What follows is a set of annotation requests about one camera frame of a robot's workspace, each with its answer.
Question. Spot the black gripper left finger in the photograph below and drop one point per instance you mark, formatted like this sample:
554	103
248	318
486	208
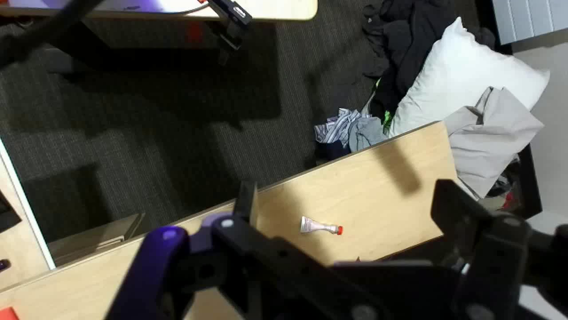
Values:
266	272

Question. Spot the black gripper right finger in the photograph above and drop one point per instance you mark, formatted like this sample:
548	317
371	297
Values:
490	267

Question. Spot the white tube with red cap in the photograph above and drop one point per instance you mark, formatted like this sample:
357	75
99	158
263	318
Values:
312	224

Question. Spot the grey folded cloth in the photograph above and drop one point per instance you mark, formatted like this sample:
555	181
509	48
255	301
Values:
490	148

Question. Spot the blue striped cloth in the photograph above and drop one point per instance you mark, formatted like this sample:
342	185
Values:
348	126

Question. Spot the white pillow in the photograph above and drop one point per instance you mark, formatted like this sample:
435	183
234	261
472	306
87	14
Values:
467	71

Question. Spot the light wooden side table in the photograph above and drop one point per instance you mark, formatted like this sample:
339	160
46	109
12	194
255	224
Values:
23	249

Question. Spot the black clothes pile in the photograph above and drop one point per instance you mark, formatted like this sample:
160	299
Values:
408	36

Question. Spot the white radiator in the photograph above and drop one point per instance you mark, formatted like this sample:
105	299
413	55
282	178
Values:
525	18

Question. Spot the red oblong object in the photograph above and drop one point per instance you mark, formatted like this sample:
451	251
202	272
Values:
5	315

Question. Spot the purple plastic case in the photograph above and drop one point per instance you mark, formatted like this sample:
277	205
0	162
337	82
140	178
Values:
117	4

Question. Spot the black stand pole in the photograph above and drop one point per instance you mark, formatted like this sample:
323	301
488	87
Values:
46	29

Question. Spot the purple plastic mount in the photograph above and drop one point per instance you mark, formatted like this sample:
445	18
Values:
147	272

